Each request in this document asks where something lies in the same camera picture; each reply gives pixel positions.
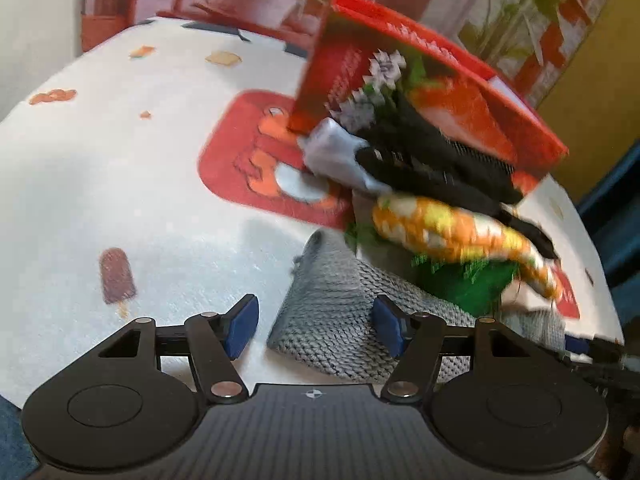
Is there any red strawberry cardboard box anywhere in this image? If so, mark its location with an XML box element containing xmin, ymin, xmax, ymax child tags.
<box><xmin>287</xmin><ymin>0</ymin><xmax>570</xmax><ymax>183</ymax></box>

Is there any dark blue curtain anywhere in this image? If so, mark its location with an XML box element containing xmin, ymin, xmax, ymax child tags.
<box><xmin>575</xmin><ymin>142</ymin><xmax>640</xmax><ymax>321</ymax></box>

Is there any black dotted sock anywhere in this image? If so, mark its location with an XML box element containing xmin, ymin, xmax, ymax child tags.
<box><xmin>350</xmin><ymin>92</ymin><xmax>523</xmax><ymax>207</ymax></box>

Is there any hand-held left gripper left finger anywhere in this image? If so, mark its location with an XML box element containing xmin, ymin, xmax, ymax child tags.
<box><xmin>97</xmin><ymin>294</ymin><xmax>260</xmax><ymax>405</ymax></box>

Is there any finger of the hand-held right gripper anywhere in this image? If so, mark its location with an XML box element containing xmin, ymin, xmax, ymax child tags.
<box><xmin>564</xmin><ymin>334</ymin><xmax>627</xmax><ymax>383</ymax></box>

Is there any green fuzzy cloth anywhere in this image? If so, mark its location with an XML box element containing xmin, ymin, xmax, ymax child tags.
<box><xmin>345</xmin><ymin>220</ymin><xmax>521</xmax><ymax>320</ymax></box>

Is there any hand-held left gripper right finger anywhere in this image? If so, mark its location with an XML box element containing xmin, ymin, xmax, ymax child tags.
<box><xmin>371</xmin><ymin>294</ymin><xmax>546</xmax><ymax>405</ymax></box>

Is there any grey knitted cloth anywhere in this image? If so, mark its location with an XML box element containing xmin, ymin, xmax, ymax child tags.
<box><xmin>266</xmin><ymin>229</ymin><xmax>567</xmax><ymax>380</ymax></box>

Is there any orange yellow patterned cloth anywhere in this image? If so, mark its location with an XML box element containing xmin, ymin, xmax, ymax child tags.
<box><xmin>371</xmin><ymin>194</ymin><xmax>565</xmax><ymax>302</ymax></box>

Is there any white cartoon printed mat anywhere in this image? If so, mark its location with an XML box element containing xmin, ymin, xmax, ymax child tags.
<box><xmin>0</xmin><ymin>16</ymin><xmax>626</xmax><ymax>411</ymax></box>

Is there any plain black sock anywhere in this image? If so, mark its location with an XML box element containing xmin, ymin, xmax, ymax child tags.
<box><xmin>497</xmin><ymin>207</ymin><xmax>560</xmax><ymax>262</ymax></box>

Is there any white sock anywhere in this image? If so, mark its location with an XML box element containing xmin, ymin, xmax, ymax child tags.
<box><xmin>299</xmin><ymin>117</ymin><xmax>393</xmax><ymax>196</ymax></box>

